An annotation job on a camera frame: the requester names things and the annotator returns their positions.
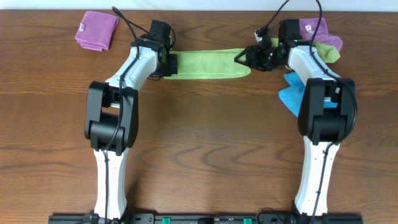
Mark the crumpled olive green cloth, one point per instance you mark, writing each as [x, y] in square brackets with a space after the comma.
[327, 53]

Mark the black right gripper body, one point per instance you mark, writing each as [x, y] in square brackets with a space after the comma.
[263, 59]

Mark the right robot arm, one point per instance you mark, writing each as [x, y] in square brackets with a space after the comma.
[326, 116]

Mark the crumpled purple cloth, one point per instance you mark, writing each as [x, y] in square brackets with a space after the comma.
[307, 30]

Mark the folded purple cloth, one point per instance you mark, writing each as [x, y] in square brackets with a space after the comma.
[96, 30]

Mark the green microfiber cloth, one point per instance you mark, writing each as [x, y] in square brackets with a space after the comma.
[209, 65]

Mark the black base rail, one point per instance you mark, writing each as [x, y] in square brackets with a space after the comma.
[264, 218]

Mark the blue microfiber cloth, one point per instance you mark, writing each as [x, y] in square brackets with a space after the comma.
[292, 95]

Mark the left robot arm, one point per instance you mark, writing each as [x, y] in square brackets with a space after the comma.
[112, 116]

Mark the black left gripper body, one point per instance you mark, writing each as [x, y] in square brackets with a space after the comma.
[170, 67]

